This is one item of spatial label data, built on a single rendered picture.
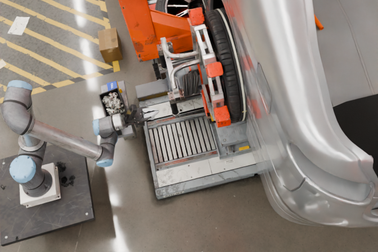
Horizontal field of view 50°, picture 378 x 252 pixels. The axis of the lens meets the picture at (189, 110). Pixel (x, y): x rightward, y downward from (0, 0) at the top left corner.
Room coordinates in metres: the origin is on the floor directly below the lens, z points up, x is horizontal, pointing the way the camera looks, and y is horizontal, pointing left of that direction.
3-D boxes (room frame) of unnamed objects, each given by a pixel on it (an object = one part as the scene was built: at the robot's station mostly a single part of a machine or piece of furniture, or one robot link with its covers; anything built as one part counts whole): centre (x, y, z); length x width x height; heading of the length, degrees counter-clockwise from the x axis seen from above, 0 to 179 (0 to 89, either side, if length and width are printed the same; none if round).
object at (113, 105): (1.44, 0.48, 0.51); 0.20 x 0.14 x 0.13; 12
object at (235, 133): (1.35, -0.32, 0.32); 0.40 x 0.30 x 0.28; 3
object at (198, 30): (1.34, -0.15, 0.85); 0.54 x 0.07 x 0.54; 3
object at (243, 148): (1.35, -0.32, 0.13); 0.50 x 0.36 x 0.10; 3
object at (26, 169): (1.06, 1.03, 0.57); 0.17 x 0.15 x 0.18; 170
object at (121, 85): (1.46, 0.49, 0.44); 0.43 x 0.17 x 0.03; 3
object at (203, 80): (1.34, -0.07, 0.85); 0.21 x 0.14 x 0.14; 93
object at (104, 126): (1.14, 0.49, 0.81); 0.12 x 0.09 x 0.10; 93
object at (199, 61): (1.24, -0.03, 1.03); 0.19 x 0.18 x 0.11; 93
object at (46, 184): (1.05, 1.04, 0.43); 0.19 x 0.19 x 0.10
